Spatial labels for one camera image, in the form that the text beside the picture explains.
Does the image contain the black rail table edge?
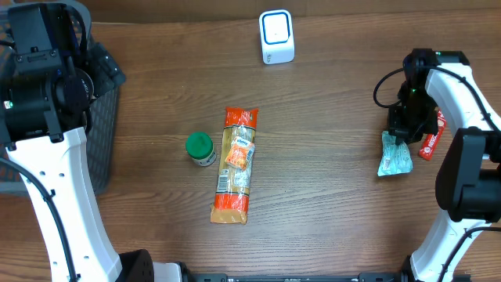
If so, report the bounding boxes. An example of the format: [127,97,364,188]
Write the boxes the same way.
[190,273,411,282]

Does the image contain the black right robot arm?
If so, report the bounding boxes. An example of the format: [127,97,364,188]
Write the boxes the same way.
[388,49,500,281]

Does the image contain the spaghetti pack orange ends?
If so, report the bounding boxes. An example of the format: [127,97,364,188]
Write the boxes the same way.
[210,107,258,224]

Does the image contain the white barcode scanner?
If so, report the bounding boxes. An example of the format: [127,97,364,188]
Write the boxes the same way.
[258,9,295,65]

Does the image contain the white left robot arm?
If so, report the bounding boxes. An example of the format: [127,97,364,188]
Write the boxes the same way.
[1,1,191,281]

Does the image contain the teal snack packet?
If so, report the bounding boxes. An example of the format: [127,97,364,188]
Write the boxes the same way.
[377,131,413,177]

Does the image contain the green lid jar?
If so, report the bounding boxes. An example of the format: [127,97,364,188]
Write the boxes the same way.
[185,132,217,167]

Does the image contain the red coffee stick sachet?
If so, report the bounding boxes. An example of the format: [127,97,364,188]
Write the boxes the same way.
[418,110,447,161]

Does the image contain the orange Kleenex tissue pack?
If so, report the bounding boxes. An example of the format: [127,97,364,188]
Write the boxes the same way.
[225,137,255,170]

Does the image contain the grey plastic shopping basket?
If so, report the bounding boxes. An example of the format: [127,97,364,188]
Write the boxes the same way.
[1,3,119,197]

